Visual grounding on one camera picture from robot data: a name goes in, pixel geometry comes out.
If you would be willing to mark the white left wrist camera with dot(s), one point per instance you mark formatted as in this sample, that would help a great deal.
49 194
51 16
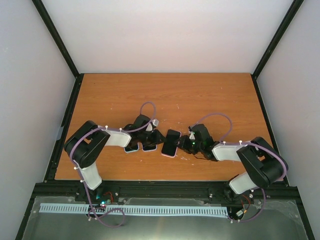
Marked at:
152 125

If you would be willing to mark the black aluminium frame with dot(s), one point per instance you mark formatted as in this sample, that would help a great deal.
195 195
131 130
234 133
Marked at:
159 189

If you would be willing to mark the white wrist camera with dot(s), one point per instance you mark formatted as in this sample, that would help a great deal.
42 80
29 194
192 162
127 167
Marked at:
191 134
152 125

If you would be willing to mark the pink phone case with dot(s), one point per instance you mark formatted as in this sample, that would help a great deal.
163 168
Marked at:
172 155

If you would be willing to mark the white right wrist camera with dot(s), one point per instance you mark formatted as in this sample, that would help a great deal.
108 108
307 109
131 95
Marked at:
191 134

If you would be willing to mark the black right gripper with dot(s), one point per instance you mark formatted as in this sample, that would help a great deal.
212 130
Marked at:
182 145

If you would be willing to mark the light blue phone case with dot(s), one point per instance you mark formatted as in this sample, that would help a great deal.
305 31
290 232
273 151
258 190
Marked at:
131 150

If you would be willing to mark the light blue slotted cable duct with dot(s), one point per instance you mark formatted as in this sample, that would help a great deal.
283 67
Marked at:
136 210

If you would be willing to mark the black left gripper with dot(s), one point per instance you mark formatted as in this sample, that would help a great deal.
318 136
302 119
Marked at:
157 138

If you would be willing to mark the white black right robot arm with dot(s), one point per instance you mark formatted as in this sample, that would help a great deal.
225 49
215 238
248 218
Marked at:
263 165

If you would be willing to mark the black smartphone red edge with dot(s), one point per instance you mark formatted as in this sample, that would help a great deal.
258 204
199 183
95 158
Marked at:
170 143

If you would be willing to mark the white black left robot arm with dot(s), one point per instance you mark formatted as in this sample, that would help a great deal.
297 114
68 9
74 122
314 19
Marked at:
86 144

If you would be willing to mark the black smartphone dark blue edge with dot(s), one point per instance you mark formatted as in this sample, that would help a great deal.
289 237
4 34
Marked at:
149 148

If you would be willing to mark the lavender phone case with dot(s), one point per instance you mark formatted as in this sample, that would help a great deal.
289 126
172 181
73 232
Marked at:
150 149

